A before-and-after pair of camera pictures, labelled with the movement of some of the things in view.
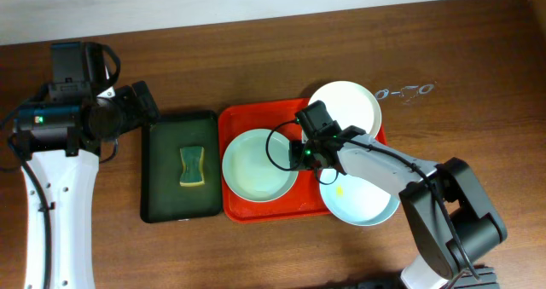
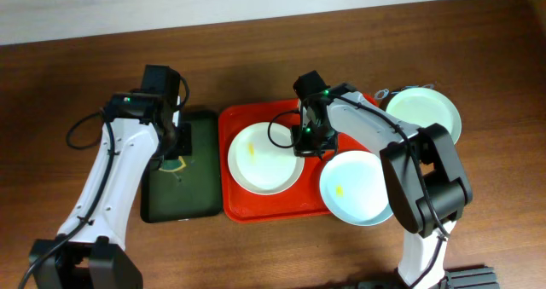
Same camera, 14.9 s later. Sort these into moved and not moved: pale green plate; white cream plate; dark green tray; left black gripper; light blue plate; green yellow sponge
Moved: left black gripper; white cream plate; green yellow sponge; pale green plate
Not moved: dark green tray; light blue plate
